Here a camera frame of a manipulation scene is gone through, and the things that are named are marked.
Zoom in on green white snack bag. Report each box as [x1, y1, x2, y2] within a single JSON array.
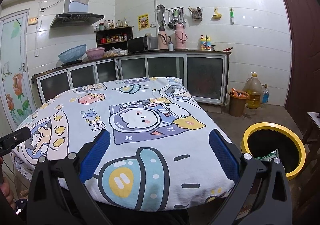
[[255, 149, 279, 162]]

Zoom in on yellow rimmed trash bin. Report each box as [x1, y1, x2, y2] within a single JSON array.
[[241, 122, 306, 181]]

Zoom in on kitchen counter cabinets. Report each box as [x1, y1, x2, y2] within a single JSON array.
[[31, 50, 231, 106]]

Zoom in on painted flower door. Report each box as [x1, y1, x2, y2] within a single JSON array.
[[1, 9, 36, 130]]

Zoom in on cartoon astronaut tablecloth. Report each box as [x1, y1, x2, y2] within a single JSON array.
[[11, 77, 235, 211]]

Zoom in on brown waste bucket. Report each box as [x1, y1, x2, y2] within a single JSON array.
[[228, 88, 249, 117]]

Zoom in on blue capped water bottle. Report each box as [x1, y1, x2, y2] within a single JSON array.
[[261, 84, 270, 104]]

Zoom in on large cooking oil jug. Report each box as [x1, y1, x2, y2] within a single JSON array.
[[244, 72, 262, 109]]

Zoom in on white topped wooden stool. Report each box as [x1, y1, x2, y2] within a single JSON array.
[[302, 112, 320, 168]]

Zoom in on pink plastic basin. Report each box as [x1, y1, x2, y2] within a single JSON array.
[[86, 47, 104, 60]]

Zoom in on bag of bread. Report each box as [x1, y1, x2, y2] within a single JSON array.
[[103, 47, 128, 58]]

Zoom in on blue plastic basket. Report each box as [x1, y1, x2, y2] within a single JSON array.
[[58, 44, 87, 63]]

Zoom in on black spice shelf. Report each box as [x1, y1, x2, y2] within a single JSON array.
[[95, 26, 133, 51]]

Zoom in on black microwave oven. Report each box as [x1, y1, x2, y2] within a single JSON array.
[[127, 36, 158, 53]]

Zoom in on yellow detergent bottles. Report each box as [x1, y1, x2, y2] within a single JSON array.
[[200, 35, 211, 50]]

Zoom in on range hood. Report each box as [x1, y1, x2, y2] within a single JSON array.
[[50, 0, 104, 28]]

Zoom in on chopstick holder basket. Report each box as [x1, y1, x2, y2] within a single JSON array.
[[188, 6, 203, 21]]

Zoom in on hanging utensil rack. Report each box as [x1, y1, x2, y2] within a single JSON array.
[[156, 4, 187, 29]]

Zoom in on dark red door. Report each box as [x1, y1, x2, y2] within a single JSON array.
[[284, 0, 319, 132]]

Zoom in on yellow wall poster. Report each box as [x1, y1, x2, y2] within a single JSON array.
[[138, 13, 150, 31]]

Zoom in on green white wall brush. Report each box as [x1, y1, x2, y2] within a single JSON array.
[[229, 8, 235, 25]]

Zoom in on yellow wall hook holder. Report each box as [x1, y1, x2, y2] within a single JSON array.
[[212, 8, 222, 20]]

